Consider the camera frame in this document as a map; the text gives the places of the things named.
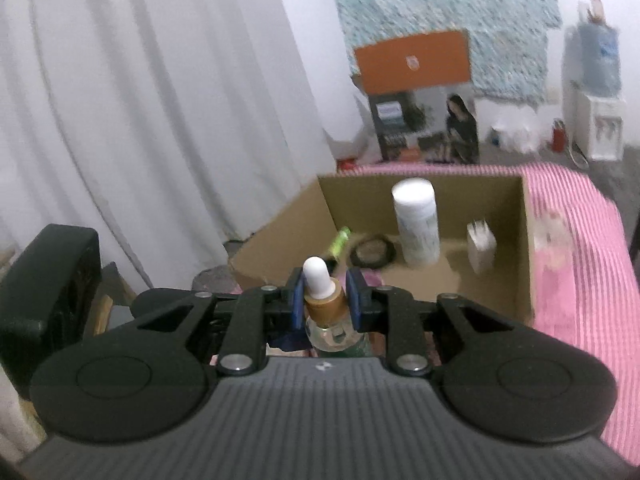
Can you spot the teal patterned cloth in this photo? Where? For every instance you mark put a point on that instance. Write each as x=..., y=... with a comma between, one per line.
x=508, y=39

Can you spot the red white checkered tablecloth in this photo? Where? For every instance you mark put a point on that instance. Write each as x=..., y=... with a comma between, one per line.
x=607, y=292

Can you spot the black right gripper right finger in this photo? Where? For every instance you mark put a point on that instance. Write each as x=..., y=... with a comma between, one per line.
x=500, y=376

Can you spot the white power adapter plug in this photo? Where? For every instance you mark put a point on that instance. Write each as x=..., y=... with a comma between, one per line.
x=482, y=246

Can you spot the orange product box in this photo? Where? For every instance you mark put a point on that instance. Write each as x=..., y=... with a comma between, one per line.
x=421, y=98

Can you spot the red small bottle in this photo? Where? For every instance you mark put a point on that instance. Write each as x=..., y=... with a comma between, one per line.
x=558, y=143

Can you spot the blue water jug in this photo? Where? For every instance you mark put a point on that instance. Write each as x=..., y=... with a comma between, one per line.
x=592, y=59

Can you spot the tape roll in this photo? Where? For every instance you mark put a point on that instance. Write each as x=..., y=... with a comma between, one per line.
x=373, y=252

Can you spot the white water dispenser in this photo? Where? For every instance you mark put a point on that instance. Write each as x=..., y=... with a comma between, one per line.
x=597, y=125

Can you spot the brown cardboard box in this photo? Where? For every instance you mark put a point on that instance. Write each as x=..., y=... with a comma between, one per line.
x=483, y=219

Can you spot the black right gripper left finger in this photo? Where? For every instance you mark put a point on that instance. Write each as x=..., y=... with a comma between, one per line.
x=151, y=375

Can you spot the clear dropper bottle amber collar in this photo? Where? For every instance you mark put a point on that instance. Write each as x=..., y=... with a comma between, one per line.
x=328, y=323

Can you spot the white curtain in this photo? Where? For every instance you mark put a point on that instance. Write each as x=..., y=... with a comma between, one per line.
x=169, y=126

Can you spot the white pill bottle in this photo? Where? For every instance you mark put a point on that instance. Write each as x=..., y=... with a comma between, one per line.
x=416, y=214

